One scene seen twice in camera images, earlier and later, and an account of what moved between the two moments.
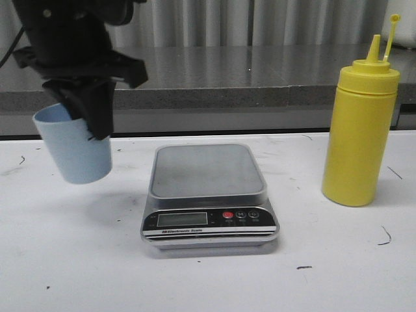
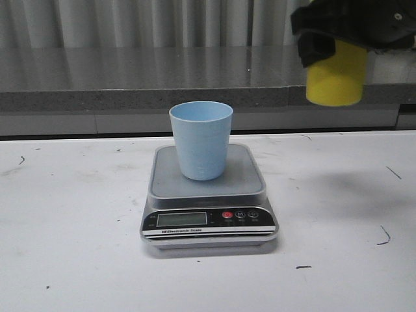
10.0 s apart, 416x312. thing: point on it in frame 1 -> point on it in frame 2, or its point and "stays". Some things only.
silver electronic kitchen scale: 208,196 stays
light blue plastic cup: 78,157 -> 201,130
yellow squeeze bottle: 359,136 -> 338,80
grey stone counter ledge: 218,90 stays
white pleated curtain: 239,23 stays
